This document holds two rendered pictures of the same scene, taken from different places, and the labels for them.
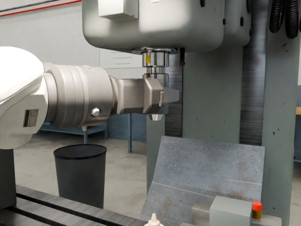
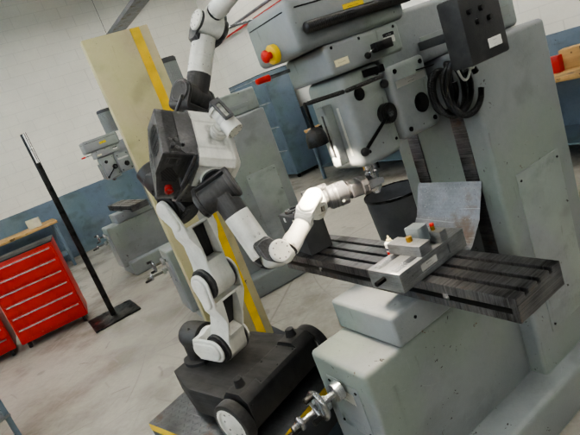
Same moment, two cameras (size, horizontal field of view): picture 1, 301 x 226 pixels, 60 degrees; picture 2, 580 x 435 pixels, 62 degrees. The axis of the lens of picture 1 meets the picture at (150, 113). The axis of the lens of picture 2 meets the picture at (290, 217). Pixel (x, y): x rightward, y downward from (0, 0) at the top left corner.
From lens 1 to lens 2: 1.39 m
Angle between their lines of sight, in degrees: 34
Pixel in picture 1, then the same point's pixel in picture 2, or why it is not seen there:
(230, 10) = (400, 128)
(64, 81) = (330, 194)
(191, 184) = (439, 216)
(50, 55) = not seen: hidden behind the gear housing
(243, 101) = (459, 151)
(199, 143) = (442, 185)
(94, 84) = (340, 191)
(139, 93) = (360, 187)
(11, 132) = (318, 214)
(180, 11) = (361, 159)
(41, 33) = not seen: hidden behind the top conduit
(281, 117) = (484, 159)
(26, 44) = not seen: hidden behind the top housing
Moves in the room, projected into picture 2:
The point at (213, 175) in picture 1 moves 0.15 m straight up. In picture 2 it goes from (451, 207) to (442, 173)
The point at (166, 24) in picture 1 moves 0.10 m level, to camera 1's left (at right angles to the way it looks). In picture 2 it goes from (358, 163) to (333, 170)
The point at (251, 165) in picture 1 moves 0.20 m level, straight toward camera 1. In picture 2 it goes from (473, 196) to (445, 217)
